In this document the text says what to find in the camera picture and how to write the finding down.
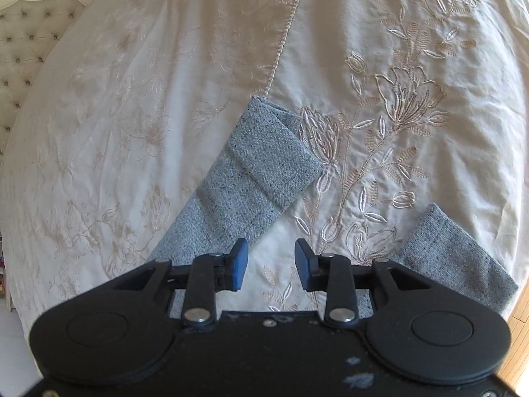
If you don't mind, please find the grey knit sweater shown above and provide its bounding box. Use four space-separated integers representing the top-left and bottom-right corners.
146 96 520 319

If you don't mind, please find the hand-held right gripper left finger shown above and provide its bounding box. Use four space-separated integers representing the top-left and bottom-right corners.
108 238 249 327

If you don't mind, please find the cream embroidered bedspread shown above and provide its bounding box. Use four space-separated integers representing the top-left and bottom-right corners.
0 0 529 340

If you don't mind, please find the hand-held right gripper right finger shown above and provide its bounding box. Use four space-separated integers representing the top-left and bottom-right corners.
294 239 435 328

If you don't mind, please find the cream tufted headboard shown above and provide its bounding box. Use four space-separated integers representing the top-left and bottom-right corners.
0 0 117 154

